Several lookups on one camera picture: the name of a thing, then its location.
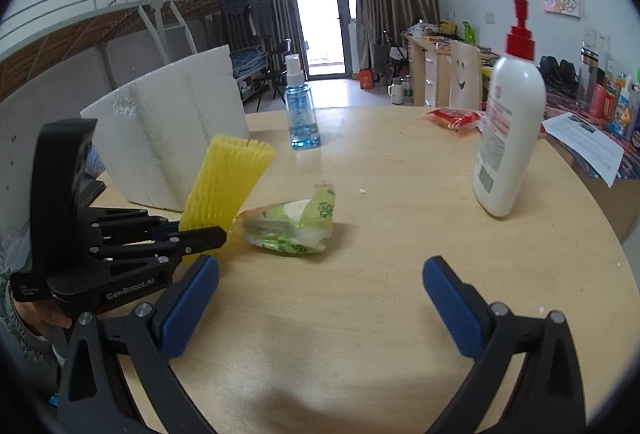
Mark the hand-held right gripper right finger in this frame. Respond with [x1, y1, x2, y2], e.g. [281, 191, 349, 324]
[422, 255, 587, 434]

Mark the green tissue packet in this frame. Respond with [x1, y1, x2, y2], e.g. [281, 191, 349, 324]
[241, 183, 337, 256]

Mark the white foam box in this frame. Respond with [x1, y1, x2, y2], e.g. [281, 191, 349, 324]
[80, 45, 250, 213]

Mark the white paper sheet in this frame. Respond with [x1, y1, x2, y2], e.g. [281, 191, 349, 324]
[542, 111, 626, 188]

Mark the dark blue plaid quilt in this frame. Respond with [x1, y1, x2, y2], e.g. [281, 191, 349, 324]
[230, 46, 266, 75]

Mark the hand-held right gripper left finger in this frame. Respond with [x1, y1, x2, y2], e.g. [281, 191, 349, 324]
[57, 255, 221, 434]

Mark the red snack packet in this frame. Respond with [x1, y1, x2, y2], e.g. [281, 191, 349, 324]
[425, 108, 483, 131]

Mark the white bed ladder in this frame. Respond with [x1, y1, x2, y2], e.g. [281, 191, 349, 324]
[139, 4, 198, 65]

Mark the row of toiletry bottles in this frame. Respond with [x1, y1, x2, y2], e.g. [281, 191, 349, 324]
[577, 41, 640, 140]

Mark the black bag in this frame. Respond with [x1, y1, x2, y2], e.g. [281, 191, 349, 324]
[539, 55, 581, 87]

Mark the wooden chair with smiley face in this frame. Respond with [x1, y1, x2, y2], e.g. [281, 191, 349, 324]
[448, 39, 483, 110]

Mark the person's left hand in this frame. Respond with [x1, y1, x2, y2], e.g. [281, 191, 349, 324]
[14, 300, 76, 330]

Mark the person's left forearm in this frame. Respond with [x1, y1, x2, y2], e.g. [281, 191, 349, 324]
[0, 214, 68, 407]

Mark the white wall socket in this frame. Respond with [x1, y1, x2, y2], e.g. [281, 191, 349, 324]
[582, 28, 611, 49]

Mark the black folding chair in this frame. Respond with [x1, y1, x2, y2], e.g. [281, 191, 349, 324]
[257, 39, 293, 111]

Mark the white metal bunk bed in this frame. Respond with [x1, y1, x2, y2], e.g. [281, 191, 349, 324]
[170, 0, 266, 80]
[0, 0, 161, 235]

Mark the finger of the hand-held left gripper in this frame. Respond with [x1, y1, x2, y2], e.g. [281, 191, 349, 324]
[90, 209, 181, 242]
[95, 226, 228, 275]

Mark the white lotion pump bottle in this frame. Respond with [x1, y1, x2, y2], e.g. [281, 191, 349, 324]
[472, 0, 547, 218]

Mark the light wooden desk with drawers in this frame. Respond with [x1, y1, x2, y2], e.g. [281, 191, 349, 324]
[400, 31, 493, 107]

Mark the glass balcony door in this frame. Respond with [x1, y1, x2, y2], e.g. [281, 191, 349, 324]
[282, 0, 358, 80]

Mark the black folding cart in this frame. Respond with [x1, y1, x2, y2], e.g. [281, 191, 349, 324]
[375, 30, 407, 65]

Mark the clear blue spray bottle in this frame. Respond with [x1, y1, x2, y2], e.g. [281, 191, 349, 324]
[284, 54, 322, 151]

